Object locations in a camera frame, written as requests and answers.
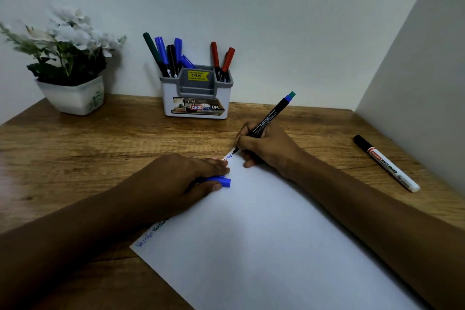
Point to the person's left hand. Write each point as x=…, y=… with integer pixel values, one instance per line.
x=163, y=186

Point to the person's right hand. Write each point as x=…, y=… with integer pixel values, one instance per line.
x=276, y=148

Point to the person's left thumb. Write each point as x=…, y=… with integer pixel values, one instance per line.
x=205, y=191

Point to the person's right fingers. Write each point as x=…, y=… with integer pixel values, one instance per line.
x=246, y=139

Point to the blue pen cap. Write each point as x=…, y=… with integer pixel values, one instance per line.
x=222, y=181

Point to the black pen with blue end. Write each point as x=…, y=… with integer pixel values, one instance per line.
x=273, y=113

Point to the white paper sheet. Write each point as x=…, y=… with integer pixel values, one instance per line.
x=261, y=248

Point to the person's right forearm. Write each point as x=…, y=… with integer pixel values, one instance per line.
x=381, y=226

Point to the person's left forearm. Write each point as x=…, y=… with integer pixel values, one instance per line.
x=65, y=244

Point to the white and grey pen holder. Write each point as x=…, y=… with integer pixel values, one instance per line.
x=198, y=101

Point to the red pen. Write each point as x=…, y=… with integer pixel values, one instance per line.
x=215, y=53
x=229, y=59

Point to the green pen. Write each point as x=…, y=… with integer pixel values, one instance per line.
x=152, y=50

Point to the white marker with black cap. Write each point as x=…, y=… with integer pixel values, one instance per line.
x=390, y=166

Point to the white flowers in white pot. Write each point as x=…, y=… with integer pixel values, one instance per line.
x=72, y=97

